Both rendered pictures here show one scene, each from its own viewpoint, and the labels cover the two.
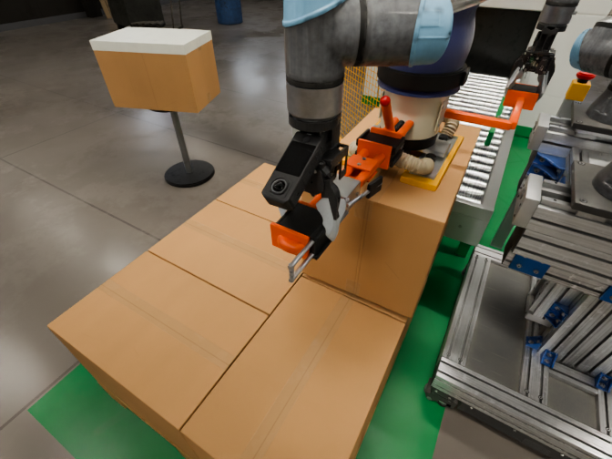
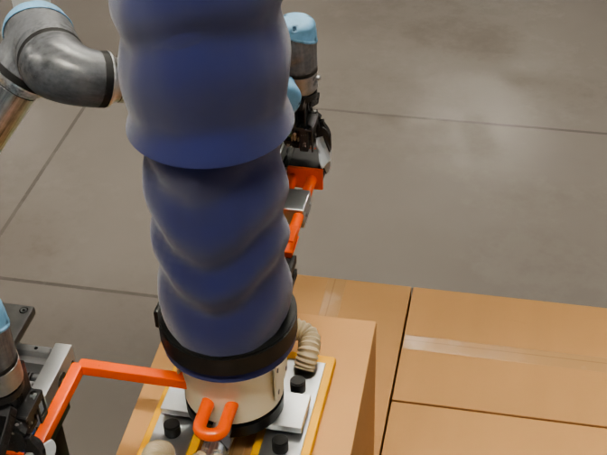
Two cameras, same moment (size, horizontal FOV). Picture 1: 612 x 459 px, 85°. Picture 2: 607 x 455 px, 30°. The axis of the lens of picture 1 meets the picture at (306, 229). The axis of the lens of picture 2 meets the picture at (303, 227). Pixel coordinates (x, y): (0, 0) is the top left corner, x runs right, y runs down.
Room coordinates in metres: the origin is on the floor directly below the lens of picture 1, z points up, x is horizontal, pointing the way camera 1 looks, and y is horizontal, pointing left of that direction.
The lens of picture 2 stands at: (2.28, -0.59, 2.48)
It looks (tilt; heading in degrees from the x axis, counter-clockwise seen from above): 38 degrees down; 162
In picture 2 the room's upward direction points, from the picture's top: 2 degrees counter-clockwise
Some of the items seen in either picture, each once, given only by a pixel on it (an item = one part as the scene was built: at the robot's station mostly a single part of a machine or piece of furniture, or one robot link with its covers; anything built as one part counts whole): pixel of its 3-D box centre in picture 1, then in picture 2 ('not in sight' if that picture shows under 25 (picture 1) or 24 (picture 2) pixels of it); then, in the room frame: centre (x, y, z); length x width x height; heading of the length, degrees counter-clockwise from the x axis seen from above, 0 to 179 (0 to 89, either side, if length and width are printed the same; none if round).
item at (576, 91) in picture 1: (531, 178); not in sight; (1.54, -1.22, 0.50); 0.07 x 0.07 x 1.00; 59
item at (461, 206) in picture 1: (412, 191); not in sight; (1.30, -0.50, 0.58); 0.70 x 0.03 x 0.06; 59
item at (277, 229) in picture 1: (301, 228); (309, 167); (0.44, 0.01, 1.10); 0.08 x 0.07 x 0.05; 149
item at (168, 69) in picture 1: (161, 68); not in sight; (2.37, 0.96, 0.82); 0.60 x 0.40 x 0.40; 80
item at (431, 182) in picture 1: (435, 152); (184, 403); (0.90, -0.39, 1.00); 0.34 x 0.10 x 0.05; 149
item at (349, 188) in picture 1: (339, 193); (292, 207); (0.55, -0.07, 1.09); 0.07 x 0.07 x 0.04; 59
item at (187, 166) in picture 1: (180, 139); not in sight; (2.37, 0.96, 0.31); 0.40 x 0.40 x 0.62
